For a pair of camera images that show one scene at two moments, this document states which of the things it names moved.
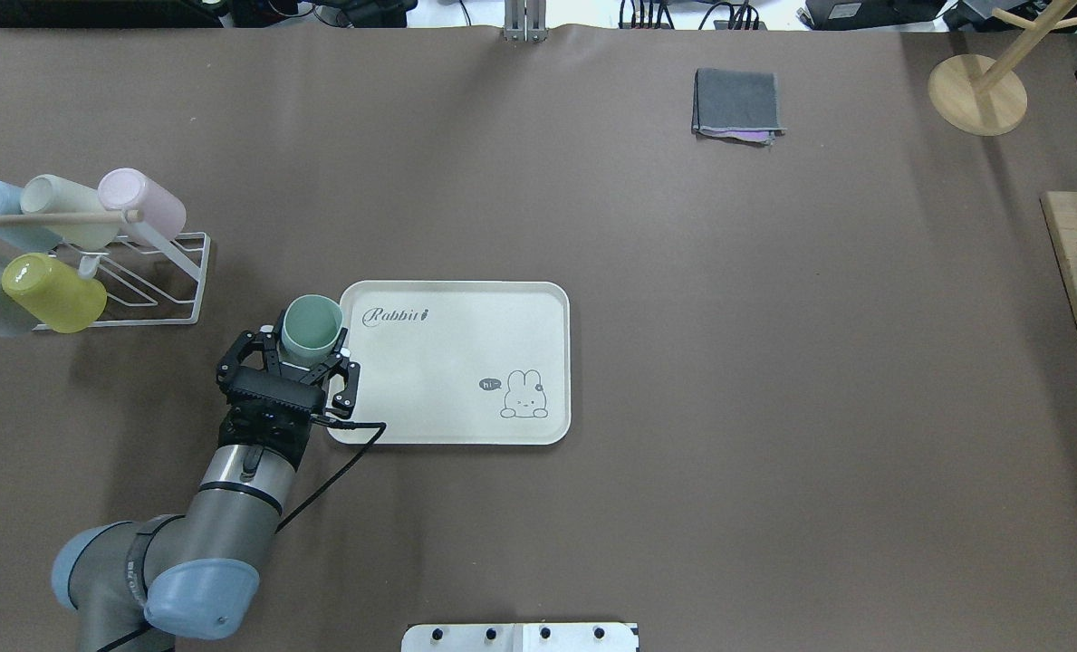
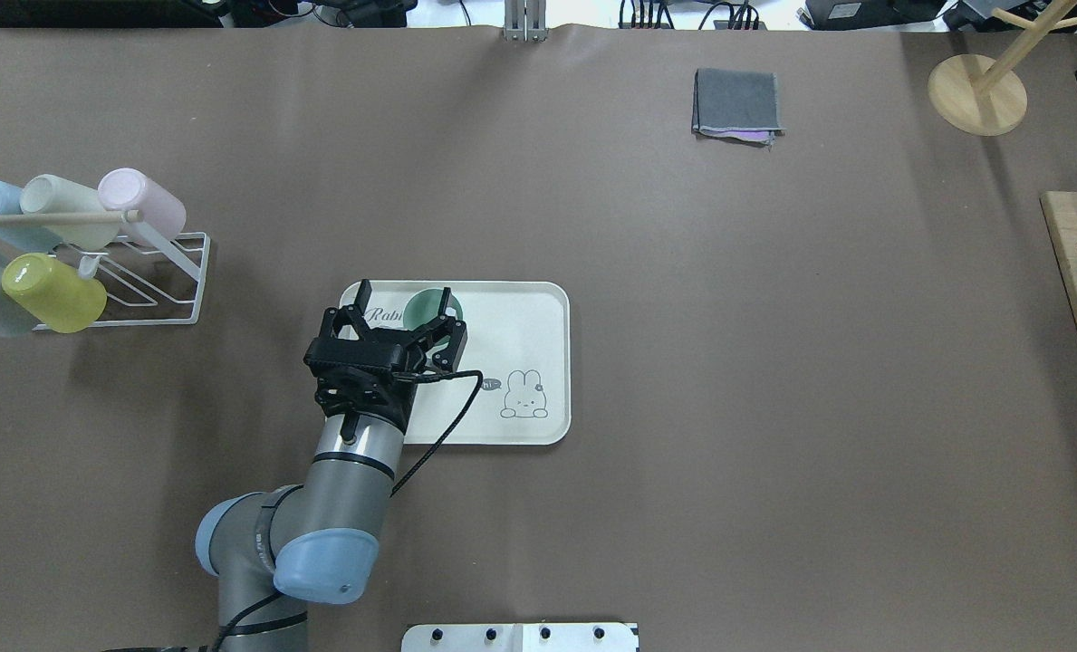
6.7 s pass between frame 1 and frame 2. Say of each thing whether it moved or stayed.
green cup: moved
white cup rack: stayed
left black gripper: moved
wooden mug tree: stayed
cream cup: stayed
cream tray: stayed
